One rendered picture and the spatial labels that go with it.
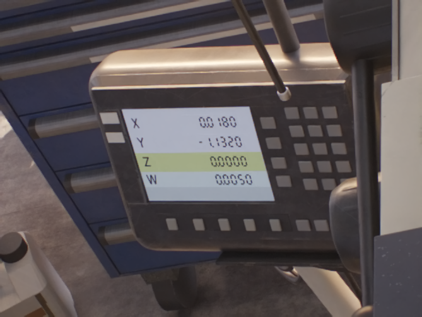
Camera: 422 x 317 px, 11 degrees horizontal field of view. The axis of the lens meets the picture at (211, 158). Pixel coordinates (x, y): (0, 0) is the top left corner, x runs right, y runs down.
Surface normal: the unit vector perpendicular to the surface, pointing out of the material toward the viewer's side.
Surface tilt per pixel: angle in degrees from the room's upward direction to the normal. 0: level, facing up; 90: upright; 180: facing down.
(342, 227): 44
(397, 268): 0
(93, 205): 90
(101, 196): 90
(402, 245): 0
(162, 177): 70
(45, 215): 0
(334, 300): 52
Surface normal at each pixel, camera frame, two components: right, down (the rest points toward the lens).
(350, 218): -0.34, -0.18
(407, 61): -0.91, -0.31
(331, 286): 0.13, -0.06
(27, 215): -0.36, -0.64
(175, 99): -0.40, 0.50
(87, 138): -0.11, 0.75
